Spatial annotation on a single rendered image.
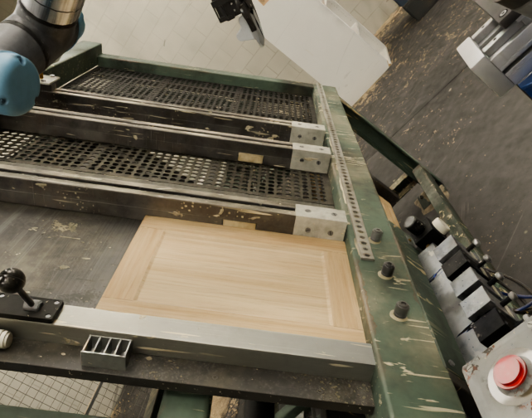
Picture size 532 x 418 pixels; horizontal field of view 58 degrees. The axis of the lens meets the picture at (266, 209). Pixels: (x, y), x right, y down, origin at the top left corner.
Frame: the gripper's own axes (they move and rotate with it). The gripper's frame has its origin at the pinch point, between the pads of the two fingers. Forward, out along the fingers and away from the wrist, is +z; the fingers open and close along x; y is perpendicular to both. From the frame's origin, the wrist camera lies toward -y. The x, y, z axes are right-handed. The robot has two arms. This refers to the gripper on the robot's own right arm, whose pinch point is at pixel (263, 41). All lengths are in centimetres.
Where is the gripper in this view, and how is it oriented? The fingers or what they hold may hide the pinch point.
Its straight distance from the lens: 129.8
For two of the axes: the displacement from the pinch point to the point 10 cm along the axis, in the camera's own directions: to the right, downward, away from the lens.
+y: -9.0, 2.9, 3.4
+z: 4.2, 7.8, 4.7
